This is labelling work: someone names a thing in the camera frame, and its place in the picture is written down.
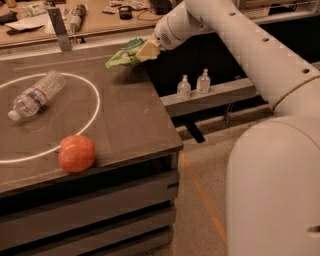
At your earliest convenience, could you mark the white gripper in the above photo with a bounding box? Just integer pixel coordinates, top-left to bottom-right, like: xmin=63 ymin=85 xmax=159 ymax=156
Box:
xmin=136 ymin=2 xmax=212 ymax=62

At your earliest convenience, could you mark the green rice chip bag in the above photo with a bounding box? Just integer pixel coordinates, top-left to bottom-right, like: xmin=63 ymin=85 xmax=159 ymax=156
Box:
xmin=105 ymin=38 xmax=147 ymax=68

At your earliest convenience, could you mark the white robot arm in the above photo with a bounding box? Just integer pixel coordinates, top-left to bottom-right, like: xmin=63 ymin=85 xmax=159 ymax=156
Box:
xmin=137 ymin=0 xmax=320 ymax=256

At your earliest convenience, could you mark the red apple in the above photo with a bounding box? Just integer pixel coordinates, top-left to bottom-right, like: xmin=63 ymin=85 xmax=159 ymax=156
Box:
xmin=58 ymin=135 xmax=95 ymax=173

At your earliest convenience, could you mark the black keyboard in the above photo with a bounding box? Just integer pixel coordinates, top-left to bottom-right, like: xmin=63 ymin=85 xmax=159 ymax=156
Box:
xmin=149 ymin=0 xmax=172 ymax=15

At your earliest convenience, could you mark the black round cup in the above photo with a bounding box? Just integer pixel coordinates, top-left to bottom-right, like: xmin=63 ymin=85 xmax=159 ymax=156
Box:
xmin=118 ymin=6 xmax=132 ymax=20

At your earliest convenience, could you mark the left clear sanitizer bottle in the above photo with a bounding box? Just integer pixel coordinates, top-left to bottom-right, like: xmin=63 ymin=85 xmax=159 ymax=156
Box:
xmin=177 ymin=75 xmax=191 ymax=100

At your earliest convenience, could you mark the clear sanitizer bottle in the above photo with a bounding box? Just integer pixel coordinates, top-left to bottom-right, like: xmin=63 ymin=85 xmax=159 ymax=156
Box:
xmin=196 ymin=69 xmax=211 ymax=93
xmin=177 ymin=75 xmax=191 ymax=100

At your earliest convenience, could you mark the right clear sanitizer bottle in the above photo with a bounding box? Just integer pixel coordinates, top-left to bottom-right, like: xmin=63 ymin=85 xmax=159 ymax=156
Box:
xmin=196 ymin=69 xmax=211 ymax=93

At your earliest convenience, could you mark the rolled grey tool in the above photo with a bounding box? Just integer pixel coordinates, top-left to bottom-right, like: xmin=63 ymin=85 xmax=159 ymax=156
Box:
xmin=70 ymin=4 xmax=87 ymax=33

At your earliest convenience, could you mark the white paper sheet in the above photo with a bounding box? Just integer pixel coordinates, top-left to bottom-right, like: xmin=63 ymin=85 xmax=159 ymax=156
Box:
xmin=6 ymin=20 xmax=43 ymax=31

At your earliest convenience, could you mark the clear plastic water bottle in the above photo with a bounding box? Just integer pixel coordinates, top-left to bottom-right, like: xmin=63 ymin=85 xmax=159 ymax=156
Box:
xmin=8 ymin=70 xmax=66 ymax=121

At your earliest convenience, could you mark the dark wooden table base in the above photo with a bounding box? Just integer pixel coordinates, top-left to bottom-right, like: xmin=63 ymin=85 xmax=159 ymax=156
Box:
xmin=0 ymin=153 xmax=179 ymax=256

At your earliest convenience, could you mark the grey metal rail shelf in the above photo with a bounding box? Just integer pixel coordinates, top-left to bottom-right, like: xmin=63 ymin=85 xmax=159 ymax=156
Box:
xmin=161 ymin=78 xmax=256 ymax=117

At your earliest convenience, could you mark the grey metal bracket left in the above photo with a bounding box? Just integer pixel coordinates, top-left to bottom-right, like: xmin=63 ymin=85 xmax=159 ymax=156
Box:
xmin=47 ymin=7 xmax=72 ymax=52

